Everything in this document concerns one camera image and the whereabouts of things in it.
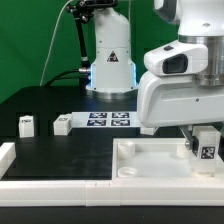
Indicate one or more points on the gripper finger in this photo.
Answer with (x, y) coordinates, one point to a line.
(188, 137)

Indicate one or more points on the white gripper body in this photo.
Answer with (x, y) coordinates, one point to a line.
(177, 101)

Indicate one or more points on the white square table top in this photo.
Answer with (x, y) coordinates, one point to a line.
(158, 158)

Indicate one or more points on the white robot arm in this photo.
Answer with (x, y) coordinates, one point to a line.
(113, 73)

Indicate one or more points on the white marker sheet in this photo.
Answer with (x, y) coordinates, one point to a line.
(118, 119)

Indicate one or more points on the white U-shaped fence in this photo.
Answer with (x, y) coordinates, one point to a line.
(196, 191)

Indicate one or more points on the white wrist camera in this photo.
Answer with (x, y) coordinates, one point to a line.
(177, 58)

